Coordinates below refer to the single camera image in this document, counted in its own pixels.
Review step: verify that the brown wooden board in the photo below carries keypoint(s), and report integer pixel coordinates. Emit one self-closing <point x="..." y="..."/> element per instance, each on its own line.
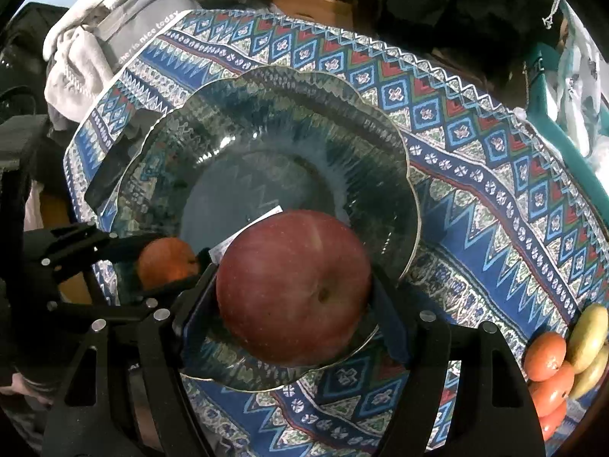
<point x="52" y="214"/>

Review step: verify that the teal cardboard box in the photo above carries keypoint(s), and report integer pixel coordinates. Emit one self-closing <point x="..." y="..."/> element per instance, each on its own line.
<point x="542" y="100"/>

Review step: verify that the grey fabric bag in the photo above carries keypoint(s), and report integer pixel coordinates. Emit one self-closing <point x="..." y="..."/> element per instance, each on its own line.
<point x="138" y="19"/>

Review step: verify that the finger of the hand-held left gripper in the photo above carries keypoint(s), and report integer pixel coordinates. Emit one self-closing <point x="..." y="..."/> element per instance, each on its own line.
<point x="119" y="307"/>
<point x="76" y="245"/>

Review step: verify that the clear glass plate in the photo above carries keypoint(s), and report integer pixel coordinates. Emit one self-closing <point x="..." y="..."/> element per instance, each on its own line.
<point x="266" y="152"/>

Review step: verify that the white towel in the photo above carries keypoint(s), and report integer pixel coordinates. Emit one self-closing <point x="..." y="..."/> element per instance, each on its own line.
<point x="71" y="66"/>

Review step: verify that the small orange tangerine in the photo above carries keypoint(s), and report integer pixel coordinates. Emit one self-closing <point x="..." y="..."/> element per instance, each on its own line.
<point x="164" y="262"/>

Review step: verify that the white paper label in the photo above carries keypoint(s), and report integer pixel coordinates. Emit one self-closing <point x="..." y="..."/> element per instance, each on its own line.
<point x="238" y="238"/>

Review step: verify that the person's left hand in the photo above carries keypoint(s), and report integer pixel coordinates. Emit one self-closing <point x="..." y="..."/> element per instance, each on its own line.
<point x="19" y="385"/>

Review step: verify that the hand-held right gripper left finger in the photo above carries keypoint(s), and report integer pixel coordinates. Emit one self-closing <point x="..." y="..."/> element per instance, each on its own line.
<point x="197" y="312"/>

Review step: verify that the blue patterned tablecloth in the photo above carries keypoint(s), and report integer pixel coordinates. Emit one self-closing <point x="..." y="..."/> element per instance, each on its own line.
<point x="480" y="228"/>

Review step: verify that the yellow-green pear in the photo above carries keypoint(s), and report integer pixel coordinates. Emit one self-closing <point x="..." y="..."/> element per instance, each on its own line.
<point x="592" y="373"/>
<point x="590" y="333"/>

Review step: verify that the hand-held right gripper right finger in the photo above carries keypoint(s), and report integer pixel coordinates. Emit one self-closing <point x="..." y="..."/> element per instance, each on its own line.
<point x="388" y="314"/>

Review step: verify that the dark cloth pile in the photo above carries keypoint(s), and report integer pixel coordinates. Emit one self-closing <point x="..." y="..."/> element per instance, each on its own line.
<point x="456" y="4"/>

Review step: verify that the red apple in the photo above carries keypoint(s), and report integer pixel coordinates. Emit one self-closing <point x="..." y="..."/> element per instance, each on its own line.
<point x="290" y="290"/>

